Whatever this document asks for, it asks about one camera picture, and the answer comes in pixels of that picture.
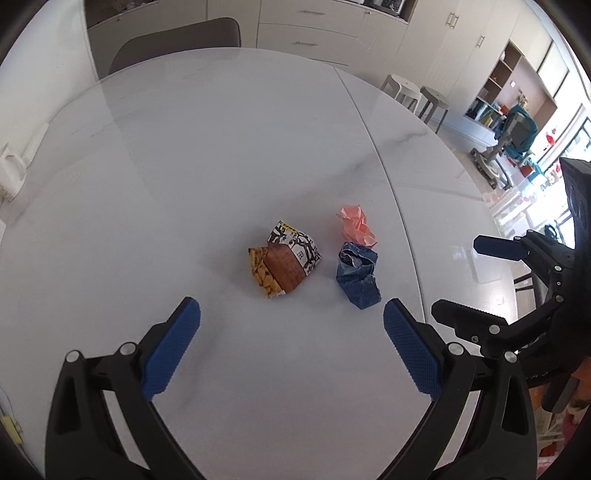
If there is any dark blue crumpled wrapper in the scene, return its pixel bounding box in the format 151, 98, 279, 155
335, 242, 382, 310

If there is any teal grey kids chair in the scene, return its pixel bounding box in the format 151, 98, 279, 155
470, 104, 538, 190

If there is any pink crumpled paper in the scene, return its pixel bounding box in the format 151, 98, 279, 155
338, 205, 378, 248

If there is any patterned yellow brown snack pack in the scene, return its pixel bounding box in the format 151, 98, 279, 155
249, 221, 322, 299

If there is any grey stool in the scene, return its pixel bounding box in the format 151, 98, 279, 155
419, 86, 450, 134

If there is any white stool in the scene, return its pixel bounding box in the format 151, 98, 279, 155
381, 74, 422, 113

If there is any dark grey dining chair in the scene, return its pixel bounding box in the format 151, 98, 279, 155
108, 17, 242, 74

